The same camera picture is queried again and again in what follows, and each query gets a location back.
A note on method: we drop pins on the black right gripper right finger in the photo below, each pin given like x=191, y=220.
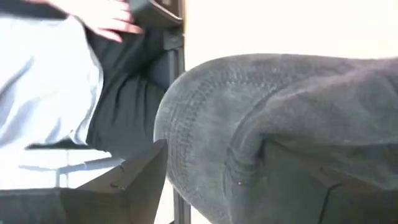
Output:
x=292, y=193

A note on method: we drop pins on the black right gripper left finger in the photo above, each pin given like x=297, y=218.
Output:
x=146, y=174

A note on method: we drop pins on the dark grey baseball cap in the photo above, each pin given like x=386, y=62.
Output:
x=236, y=102

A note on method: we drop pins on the black office chair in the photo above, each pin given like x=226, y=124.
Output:
x=175, y=62

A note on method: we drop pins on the person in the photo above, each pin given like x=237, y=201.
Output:
x=46, y=87

